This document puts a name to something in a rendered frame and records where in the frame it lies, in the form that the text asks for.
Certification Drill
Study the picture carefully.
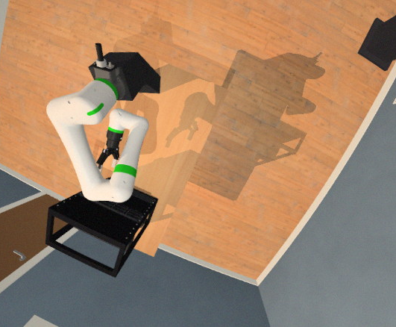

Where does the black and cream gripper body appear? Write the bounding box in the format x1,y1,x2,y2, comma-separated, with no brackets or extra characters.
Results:
106,138,120,154

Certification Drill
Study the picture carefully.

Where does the black server rack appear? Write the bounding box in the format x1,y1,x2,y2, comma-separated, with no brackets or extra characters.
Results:
45,189,158,277

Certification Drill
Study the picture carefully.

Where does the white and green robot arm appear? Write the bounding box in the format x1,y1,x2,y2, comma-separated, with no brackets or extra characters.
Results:
46,43,149,202

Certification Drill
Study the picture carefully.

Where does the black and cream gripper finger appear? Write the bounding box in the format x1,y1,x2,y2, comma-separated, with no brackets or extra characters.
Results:
112,148,119,168
96,149,113,172

